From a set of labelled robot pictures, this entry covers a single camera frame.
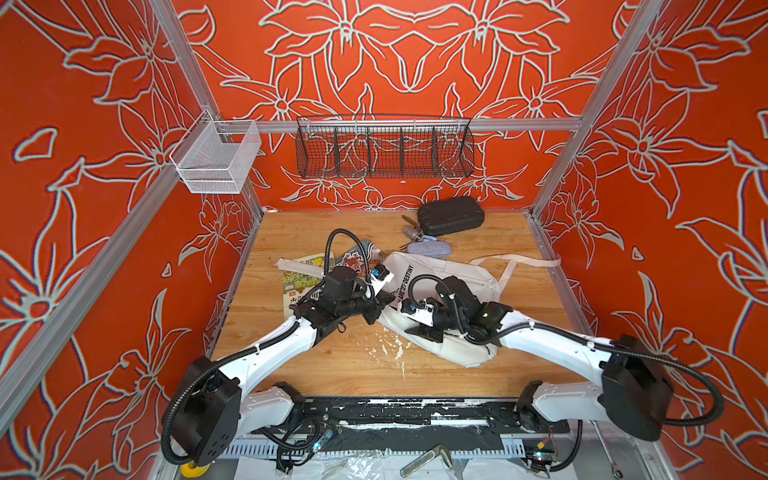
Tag white canvas backpack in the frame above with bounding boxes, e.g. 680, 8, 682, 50
274, 250, 562, 368

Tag green China history book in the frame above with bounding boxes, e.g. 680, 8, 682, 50
275, 253, 325, 317

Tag grey mythology story book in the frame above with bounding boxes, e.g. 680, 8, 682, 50
335, 239, 386, 276

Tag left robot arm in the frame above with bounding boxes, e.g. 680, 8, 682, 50
160, 264, 394, 466

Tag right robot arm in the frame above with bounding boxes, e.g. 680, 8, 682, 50
399, 274, 725, 442

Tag grey fabric pouch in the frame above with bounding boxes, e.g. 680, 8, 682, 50
401, 240, 452, 259

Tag black hard zip case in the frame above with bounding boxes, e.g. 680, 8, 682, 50
417, 196, 485, 237

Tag silver wrench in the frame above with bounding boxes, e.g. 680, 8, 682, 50
592, 421, 624, 480

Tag yellow tape roll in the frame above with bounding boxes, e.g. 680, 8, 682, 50
179, 461, 210, 479

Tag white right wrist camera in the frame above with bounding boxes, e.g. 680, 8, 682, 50
398, 298, 439, 327

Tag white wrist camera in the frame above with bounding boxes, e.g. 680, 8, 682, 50
367, 263, 394, 296
398, 298, 439, 327

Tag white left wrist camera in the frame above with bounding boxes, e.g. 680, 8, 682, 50
367, 263, 394, 296

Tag silver metal tool with handle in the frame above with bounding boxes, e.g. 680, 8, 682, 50
401, 215, 423, 242

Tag grey angled metal bracket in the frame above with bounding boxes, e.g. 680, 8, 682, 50
400, 444, 454, 478

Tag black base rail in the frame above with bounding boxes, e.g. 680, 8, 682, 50
284, 396, 575, 436

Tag black wire wall basket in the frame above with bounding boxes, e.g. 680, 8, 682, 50
295, 114, 476, 180

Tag white wire wall basket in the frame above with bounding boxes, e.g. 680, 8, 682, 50
170, 109, 262, 194

